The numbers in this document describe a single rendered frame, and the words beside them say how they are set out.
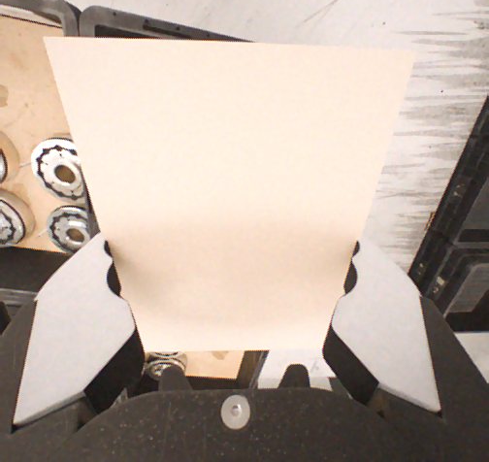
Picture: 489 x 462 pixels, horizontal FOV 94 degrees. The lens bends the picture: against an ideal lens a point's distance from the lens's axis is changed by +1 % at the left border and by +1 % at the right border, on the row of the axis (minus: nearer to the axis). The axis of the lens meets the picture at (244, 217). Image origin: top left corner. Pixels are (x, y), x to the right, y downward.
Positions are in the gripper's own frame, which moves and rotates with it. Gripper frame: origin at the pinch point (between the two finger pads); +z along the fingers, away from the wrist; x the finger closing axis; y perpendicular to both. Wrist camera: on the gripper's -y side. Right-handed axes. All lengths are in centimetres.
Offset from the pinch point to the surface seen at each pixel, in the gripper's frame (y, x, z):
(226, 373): 65, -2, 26
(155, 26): -11.8, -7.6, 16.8
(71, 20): -12.1, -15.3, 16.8
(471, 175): 18, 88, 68
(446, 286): 62, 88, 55
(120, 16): -12.5, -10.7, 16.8
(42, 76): -7.9, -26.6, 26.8
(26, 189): 8.9, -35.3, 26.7
